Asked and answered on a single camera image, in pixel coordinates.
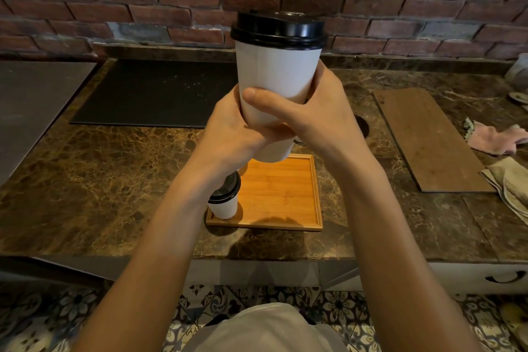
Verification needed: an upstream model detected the person's left hand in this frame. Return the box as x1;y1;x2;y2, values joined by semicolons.
197;84;296;178

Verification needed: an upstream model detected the person's right hand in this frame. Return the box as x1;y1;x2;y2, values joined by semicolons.
243;60;373;167

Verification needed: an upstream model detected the large white paper cup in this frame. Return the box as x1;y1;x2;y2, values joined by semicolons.
235;40;323;164

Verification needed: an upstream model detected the person's left forearm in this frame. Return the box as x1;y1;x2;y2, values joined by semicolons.
72;150;249;352

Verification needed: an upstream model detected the person's right forearm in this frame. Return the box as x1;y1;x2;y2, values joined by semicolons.
331;152;483;352

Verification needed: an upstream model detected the orange bamboo tray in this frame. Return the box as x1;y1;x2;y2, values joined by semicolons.
205;153;324;232

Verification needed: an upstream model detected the small black cup lid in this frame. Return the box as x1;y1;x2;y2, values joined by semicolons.
207;171;242;205

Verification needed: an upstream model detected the large black cup lid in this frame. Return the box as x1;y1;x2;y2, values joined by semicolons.
230;9;329;51

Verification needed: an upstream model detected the small white paper cup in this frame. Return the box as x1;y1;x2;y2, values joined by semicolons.
207;192;239;220

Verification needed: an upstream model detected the black rubber counter mat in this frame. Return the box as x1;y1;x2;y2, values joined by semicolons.
70;59;241;129

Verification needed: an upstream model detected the brown wooden board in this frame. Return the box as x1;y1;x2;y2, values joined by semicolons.
372;88;496;193

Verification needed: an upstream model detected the person's beige clothing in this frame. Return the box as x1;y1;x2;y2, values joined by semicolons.
181;302;348;352

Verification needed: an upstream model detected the pink cloth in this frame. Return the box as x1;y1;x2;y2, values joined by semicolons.
464;117;528;157

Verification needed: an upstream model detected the white drawer front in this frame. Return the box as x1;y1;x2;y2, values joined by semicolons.
429;262;528;296

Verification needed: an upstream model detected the grey metal panel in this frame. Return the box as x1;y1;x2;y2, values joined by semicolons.
0;61;98;188

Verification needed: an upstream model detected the beige cloth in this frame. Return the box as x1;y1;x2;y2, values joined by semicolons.
479;155;528;227

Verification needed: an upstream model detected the white container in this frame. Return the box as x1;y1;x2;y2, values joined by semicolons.
504;53;528;91

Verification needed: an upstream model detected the black drawer handle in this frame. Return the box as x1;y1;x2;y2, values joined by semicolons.
485;270;527;285

